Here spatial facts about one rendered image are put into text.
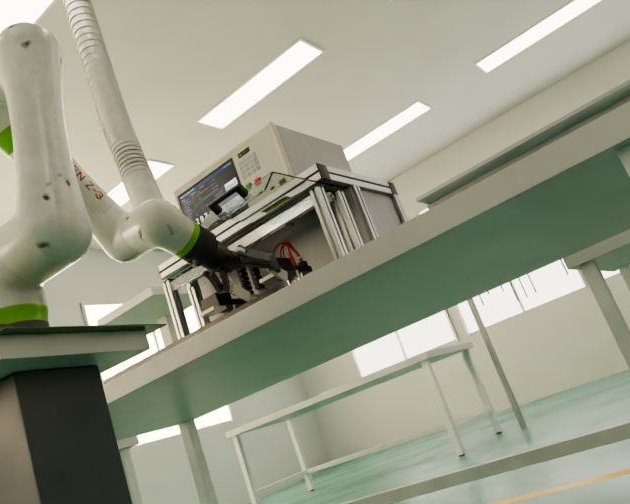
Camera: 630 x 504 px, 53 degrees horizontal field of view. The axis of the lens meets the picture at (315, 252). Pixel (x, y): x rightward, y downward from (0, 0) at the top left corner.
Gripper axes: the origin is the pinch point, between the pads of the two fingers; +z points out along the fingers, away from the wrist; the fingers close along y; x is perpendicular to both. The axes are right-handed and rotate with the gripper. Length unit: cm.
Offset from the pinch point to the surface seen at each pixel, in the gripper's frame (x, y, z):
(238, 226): 25.0, -10.1, -1.7
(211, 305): 5.6, -23.9, 2.1
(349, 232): 16.1, 18.4, 13.6
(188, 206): 41, -29, -7
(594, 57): 511, 60, 445
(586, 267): 38, 53, 109
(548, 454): -28, 29, 91
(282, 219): 19.9, 5.6, 0.4
